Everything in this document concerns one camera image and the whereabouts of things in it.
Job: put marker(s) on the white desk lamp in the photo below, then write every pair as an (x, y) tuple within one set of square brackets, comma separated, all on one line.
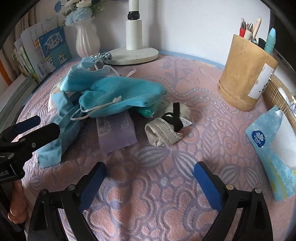
[(134, 37)]

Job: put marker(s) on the blue tissue pack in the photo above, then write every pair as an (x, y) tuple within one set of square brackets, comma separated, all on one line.
[(275, 150)]

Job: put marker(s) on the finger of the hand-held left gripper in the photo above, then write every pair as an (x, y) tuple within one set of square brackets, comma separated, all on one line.
[(27, 122), (39, 139)]

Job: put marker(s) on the pink patterned tablecloth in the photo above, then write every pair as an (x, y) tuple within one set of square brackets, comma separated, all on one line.
[(161, 176)]

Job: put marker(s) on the stack of flat books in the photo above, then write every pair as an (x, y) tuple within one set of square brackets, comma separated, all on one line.
[(16, 99)]

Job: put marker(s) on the bamboo pen holder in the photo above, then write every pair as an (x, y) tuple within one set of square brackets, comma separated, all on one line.
[(245, 74)]

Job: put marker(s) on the white ribbed vase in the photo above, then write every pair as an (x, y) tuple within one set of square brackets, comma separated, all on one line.
[(87, 39)]

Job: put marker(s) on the light blue cloth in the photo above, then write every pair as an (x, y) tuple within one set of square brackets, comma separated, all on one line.
[(57, 134)]

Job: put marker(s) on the bunch of pens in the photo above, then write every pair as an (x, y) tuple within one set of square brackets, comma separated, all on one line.
[(256, 34)]

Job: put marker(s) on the beige curtain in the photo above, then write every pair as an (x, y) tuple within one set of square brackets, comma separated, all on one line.
[(9, 53)]

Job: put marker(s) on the person's left hand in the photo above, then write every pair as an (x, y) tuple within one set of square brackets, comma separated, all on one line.
[(17, 199)]

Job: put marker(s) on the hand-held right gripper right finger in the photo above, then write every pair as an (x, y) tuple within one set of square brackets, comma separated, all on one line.
[(208, 185)]

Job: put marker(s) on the amber glass bowl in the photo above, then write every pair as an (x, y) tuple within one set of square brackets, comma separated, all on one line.
[(277, 95)]

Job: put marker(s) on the row of standing books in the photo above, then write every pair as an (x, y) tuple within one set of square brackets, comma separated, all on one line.
[(44, 51)]

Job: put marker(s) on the purple packet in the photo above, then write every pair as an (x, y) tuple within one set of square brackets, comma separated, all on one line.
[(115, 134)]

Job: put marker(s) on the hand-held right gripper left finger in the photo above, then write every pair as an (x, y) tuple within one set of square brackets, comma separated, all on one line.
[(92, 187)]

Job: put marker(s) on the blue and white artificial flowers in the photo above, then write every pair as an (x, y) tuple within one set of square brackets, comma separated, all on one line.
[(78, 11)]

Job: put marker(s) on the checked scrunchie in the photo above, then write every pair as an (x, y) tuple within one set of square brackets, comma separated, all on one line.
[(101, 57)]

